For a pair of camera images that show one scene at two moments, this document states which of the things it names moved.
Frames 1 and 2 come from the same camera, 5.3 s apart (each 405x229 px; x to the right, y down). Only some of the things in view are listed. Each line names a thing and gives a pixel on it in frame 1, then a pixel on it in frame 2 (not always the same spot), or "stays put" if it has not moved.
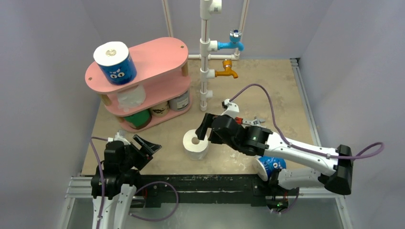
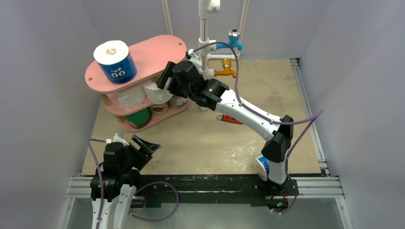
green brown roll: [140, 120] stays put
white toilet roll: [195, 149] to [155, 94]
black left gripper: [143, 152] stays put
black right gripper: [211, 127] to [172, 80]
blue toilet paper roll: [115, 62] stays put
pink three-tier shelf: [160, 92] stays put
